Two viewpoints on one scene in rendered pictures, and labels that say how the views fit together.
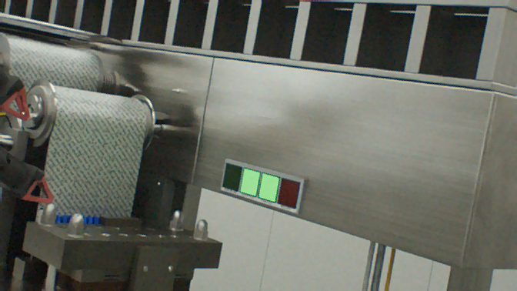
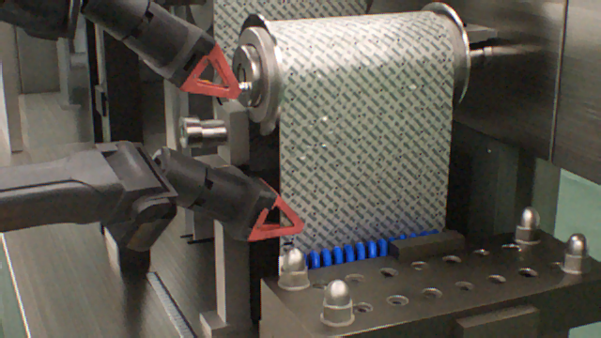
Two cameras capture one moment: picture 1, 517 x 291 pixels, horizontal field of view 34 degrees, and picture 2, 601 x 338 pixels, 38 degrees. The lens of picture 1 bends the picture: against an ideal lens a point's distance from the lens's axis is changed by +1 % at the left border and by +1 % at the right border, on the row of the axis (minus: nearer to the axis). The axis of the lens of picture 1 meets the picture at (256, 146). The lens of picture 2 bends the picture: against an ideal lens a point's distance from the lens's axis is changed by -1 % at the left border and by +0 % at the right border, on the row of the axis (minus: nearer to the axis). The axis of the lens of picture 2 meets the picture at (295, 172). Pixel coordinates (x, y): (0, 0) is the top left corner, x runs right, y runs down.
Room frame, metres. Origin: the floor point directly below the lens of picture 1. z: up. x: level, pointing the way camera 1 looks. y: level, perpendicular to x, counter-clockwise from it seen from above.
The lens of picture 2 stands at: (0.89, 0.10, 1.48)
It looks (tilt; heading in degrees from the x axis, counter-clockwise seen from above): 19 degrees down; 19
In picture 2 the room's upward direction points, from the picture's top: straight up
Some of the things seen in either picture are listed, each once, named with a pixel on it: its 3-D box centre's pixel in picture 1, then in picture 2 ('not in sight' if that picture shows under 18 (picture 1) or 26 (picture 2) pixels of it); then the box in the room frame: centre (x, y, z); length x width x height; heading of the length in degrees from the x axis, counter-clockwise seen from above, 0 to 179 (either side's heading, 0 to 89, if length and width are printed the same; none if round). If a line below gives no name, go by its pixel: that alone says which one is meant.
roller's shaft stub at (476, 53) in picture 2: (149, 127); (461, 56); (2.04, 0.26, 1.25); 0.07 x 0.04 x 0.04; 132
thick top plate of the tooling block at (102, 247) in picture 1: (127, 245); (440, 298); (1.82, 0.24, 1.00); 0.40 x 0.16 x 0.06; 132
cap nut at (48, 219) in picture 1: (48, 214); (294, 266); (1.75, 0.40, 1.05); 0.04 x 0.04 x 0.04
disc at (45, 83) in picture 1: (38, 112); (258, 74); (1.85, 0.48, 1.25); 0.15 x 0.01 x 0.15; 42
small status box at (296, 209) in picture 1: (260, 185); not in sight; (1.78, -0.02, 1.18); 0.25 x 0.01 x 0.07; 42
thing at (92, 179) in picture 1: (91, 185); (367, 186); (1.88, 0.35, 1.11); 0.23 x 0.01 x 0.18; 132
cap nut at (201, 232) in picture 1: (201, 229); (577, 251); (1.90, 0.09, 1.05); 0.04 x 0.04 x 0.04
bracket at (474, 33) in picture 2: (153, 113); (467, 31); (2.05, 0.26, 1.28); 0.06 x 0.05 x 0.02; 132
